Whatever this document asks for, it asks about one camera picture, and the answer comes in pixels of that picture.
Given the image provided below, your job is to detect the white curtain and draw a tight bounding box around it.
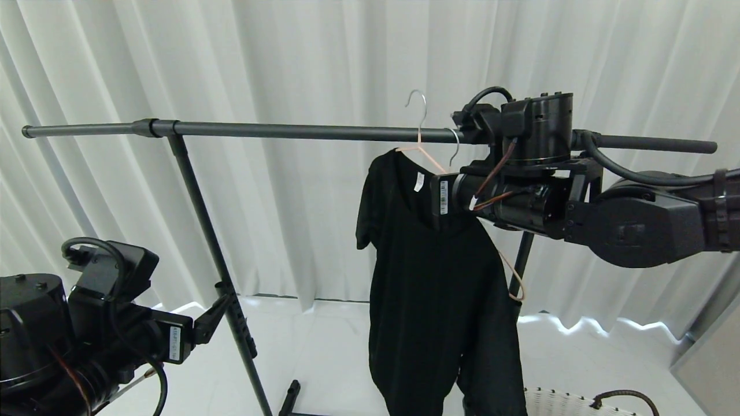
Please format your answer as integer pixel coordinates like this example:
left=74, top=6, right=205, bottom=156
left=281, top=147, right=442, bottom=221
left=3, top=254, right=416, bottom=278
left=0, top=0, right=740, bottom=347

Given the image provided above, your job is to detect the black T-shirt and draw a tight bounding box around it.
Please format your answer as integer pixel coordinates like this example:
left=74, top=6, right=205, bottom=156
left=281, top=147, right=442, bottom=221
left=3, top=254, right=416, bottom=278
left=356, top=149, right=528, bottom=416

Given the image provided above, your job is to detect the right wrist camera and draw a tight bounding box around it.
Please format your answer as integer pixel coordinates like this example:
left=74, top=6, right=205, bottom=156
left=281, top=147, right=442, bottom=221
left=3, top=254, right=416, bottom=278
left=452, top=104, right=504, bottom=145

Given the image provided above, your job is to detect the black clothes rack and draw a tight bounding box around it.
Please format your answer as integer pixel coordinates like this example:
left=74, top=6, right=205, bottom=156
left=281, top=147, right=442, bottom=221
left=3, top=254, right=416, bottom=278
left=22, top=118, right=717, bottom=416

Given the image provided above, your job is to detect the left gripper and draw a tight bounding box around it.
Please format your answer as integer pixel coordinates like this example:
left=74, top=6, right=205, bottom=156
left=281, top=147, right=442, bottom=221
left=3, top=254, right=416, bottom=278
left=110, top=295, right=232, bottom=382

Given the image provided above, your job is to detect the white laundry basket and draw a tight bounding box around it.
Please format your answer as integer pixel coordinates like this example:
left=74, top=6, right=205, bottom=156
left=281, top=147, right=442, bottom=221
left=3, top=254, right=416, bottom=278
left=523, top=387, right=660, bottom=416

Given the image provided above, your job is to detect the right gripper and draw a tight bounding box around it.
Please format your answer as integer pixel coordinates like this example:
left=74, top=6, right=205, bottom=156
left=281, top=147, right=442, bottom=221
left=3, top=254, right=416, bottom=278
left=431, top=170, right=570, bottom=237

